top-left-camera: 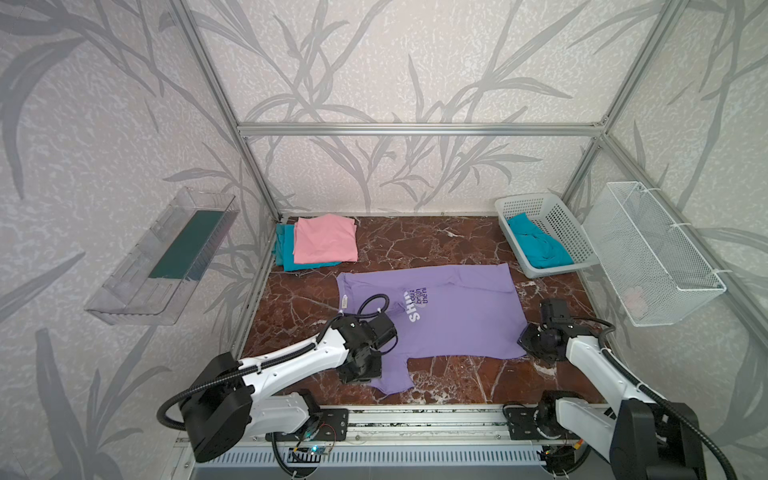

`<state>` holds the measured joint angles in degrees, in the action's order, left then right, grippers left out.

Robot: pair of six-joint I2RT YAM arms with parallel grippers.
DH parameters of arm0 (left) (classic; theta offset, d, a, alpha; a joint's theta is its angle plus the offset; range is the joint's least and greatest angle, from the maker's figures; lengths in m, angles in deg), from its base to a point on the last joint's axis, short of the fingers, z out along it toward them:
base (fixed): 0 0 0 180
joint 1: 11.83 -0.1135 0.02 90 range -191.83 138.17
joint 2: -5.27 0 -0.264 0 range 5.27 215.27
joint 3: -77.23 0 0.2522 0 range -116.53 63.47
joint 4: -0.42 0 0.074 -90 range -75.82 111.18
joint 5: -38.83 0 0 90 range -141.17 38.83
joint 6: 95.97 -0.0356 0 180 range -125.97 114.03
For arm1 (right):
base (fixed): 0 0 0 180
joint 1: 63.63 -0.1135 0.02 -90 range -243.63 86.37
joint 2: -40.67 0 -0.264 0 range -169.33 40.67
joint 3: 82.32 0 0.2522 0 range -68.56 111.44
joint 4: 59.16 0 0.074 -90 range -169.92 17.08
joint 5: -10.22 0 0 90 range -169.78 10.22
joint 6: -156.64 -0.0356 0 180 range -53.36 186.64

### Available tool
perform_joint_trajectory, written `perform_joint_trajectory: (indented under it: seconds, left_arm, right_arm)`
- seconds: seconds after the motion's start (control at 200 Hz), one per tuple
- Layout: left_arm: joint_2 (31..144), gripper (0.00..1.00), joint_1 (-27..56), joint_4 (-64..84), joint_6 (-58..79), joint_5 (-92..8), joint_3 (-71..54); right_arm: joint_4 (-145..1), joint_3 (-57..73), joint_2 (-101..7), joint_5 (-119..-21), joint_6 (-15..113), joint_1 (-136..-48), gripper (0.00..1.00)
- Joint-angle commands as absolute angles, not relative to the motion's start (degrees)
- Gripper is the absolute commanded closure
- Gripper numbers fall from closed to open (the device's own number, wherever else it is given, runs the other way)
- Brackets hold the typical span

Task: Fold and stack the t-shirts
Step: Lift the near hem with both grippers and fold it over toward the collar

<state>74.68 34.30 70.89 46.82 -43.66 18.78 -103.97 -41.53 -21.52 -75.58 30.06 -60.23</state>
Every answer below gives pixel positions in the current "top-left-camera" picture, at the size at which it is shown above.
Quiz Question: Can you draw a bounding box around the purple t-shirt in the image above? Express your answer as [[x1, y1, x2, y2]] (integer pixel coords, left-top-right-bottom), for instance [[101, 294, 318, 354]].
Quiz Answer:
[[336, 264, 528, 395]]

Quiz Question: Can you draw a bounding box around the grey plastic laundry basket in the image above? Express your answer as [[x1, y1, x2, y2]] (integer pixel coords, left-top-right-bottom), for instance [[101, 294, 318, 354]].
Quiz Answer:
[[495, 193, 598, 279]]

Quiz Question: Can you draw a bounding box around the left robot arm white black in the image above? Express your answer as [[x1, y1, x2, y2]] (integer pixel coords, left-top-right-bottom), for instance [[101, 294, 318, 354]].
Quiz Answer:
[[157, 311, 397, 463]]

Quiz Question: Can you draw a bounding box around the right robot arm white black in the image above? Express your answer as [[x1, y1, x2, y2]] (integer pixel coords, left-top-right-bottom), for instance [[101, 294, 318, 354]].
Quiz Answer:
[[518, 299, 707, 479]]

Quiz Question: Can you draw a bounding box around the teal t-shirt in basket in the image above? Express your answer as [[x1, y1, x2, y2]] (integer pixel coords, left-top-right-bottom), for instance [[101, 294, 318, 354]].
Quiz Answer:
[[507, 213, 573, 269]]

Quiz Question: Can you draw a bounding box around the pink folded t-shirt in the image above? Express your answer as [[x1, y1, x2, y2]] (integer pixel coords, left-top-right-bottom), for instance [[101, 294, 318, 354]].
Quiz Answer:
[[294, 214, 358, 264]]

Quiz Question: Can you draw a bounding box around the teal folded t-shirt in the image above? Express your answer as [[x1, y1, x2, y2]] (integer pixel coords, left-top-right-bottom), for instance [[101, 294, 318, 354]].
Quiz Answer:
[[274, 224, 339, 272]]

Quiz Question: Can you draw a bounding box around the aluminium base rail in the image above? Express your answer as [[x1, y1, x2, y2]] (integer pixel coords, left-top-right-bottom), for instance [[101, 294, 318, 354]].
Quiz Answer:
[[173, 403, 682, 446]]

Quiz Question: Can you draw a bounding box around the white wire mesh basket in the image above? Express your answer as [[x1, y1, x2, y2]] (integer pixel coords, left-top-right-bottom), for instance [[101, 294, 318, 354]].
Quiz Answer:
[[583, 181, 727, 327]]

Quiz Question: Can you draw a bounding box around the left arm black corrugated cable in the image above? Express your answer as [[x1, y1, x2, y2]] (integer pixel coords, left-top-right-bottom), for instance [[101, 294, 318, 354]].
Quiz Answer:
[[155, 293, 391, 432]]

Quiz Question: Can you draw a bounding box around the clear acrylic wall tray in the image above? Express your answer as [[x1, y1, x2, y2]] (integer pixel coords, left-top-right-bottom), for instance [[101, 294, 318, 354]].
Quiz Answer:
[[85, 187, 240, 326]]

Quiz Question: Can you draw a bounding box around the aluminium frame horizontal bar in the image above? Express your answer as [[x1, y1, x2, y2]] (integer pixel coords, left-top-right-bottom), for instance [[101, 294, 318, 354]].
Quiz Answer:
[[237, 123, 603, 138]]

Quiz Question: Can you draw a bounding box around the aluminium frame post right rear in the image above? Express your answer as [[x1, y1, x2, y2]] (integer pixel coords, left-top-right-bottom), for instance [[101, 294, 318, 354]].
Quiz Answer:
[[561, 0, 688, 204]]

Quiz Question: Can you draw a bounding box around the aluminium frame post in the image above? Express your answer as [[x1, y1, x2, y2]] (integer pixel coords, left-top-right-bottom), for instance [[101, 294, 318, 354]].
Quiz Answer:
[[170, 0, 282, 222], [561, 0, 688, 204]]

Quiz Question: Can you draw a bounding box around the aluminium frame post left rear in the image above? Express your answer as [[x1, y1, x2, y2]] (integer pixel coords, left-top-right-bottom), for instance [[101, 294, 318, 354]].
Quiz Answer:
[[170, 0, 282, 222]]

